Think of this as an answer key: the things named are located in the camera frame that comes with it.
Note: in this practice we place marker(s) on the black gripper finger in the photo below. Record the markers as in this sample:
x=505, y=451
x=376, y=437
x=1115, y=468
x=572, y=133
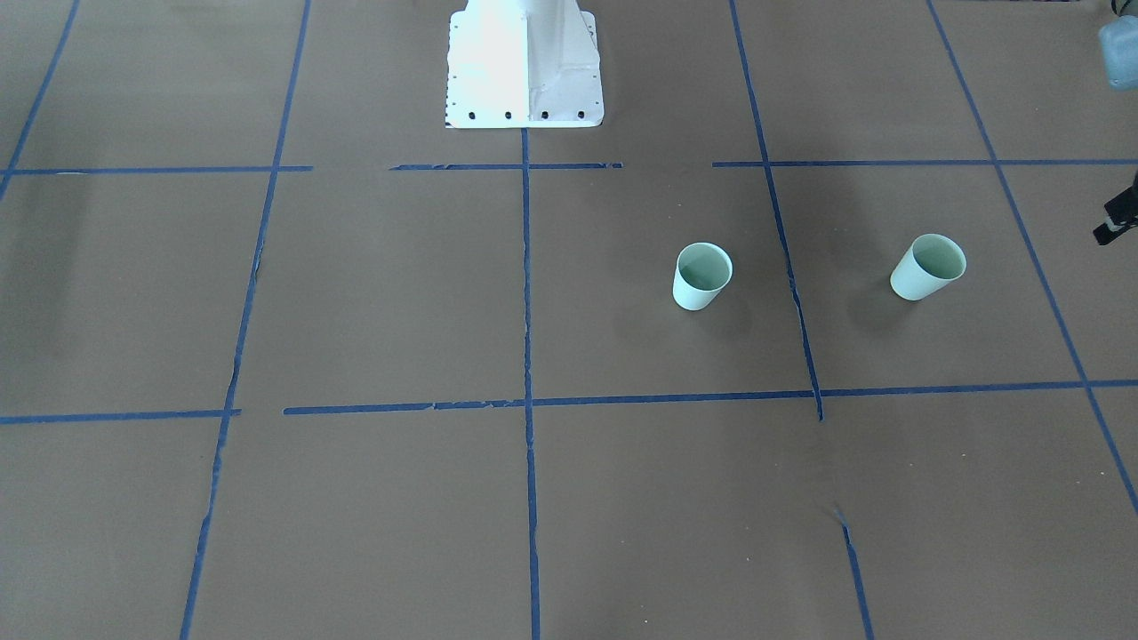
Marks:
x=1120, y=215

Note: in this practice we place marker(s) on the mint green cup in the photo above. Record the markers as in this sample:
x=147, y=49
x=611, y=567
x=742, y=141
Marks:
x=930, y=263
x=702, y=271

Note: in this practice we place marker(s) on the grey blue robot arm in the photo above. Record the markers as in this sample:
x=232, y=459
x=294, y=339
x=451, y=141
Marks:
x=1118, y=41

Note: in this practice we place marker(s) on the brown paper table cover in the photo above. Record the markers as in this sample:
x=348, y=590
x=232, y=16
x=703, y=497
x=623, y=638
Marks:
x=285, y=357

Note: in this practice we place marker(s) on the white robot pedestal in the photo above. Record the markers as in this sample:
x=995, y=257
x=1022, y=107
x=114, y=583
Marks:
x=516, y=64

